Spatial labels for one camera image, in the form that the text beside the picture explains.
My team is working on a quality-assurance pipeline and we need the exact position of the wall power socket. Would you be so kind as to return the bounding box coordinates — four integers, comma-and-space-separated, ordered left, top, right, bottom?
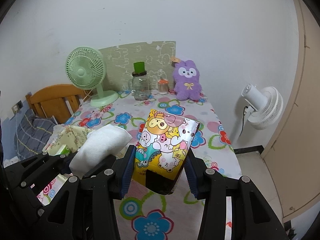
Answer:
11, 100, 23, 115

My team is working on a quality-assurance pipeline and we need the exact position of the green desk fan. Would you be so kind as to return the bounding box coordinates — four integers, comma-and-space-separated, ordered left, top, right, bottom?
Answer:
65, 46, 119, 107

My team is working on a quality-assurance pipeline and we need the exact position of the beige wooden door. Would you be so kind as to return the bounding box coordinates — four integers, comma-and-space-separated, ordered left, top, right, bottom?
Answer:
262, 0, 319, 222

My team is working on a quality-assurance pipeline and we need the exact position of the cartoon print tissue pack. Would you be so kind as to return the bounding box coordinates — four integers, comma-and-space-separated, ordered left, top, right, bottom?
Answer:
133, 109, 200, 195

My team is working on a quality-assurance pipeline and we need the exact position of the white towel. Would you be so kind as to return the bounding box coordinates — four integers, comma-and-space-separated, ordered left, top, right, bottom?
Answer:
69, 124, 132, 178

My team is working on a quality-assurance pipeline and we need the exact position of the cream cartoon storage box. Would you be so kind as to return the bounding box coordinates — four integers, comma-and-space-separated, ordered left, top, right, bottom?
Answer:
42, 125, 93, 155

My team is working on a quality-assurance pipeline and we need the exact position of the floral tablecloth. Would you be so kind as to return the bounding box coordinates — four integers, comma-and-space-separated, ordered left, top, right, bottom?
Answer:
44, 91, 241, 239

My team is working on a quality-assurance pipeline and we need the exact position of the orange lid toothpick jar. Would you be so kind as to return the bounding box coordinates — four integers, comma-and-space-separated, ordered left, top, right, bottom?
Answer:
157, 78, 169, 94

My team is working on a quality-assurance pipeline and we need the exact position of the plaid grey pillow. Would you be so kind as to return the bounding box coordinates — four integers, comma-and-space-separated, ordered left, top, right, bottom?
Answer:
14, 109, 58, 160

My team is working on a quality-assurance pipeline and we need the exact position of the green cartoon cardboard panel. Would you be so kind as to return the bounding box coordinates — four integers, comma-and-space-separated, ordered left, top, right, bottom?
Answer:
99, 41, 176, 91

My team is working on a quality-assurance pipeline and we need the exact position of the green tissue pack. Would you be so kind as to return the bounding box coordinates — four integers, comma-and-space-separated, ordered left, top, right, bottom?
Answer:
56, 145, 71, 156

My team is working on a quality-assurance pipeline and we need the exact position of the green cup on jar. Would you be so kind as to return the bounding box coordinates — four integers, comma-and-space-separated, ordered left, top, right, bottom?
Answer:
133, 61, 145, 74

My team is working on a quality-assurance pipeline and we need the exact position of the purple plush bunny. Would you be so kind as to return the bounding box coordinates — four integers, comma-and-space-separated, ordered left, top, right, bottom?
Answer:
172, 60, 202, 101

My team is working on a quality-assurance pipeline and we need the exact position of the white standing fan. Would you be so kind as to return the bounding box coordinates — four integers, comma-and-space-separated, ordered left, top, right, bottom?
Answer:
231, 83, 284, 143

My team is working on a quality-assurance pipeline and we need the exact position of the glass mason jar mug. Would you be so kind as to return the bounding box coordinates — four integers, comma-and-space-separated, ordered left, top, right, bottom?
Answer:
128, 71, 150, 101

